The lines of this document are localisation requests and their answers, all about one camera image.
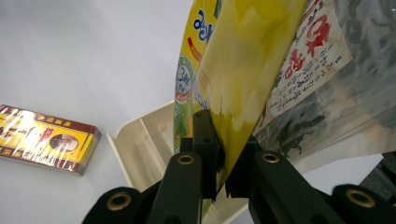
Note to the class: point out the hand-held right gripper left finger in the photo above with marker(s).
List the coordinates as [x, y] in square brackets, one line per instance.
[186, 183]

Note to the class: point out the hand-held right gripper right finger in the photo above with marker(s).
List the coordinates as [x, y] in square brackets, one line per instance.
[274, 186]

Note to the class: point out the white plastic bin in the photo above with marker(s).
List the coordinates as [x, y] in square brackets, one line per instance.
[146, 149]

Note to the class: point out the clear dried seaweed bag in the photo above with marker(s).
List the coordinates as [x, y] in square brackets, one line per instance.
[336, 77]

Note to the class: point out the yellow spouted pouch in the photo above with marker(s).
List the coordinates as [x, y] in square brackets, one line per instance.
[243, 62]

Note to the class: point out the yellow and red box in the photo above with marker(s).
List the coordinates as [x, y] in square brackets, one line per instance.
[46, 140]

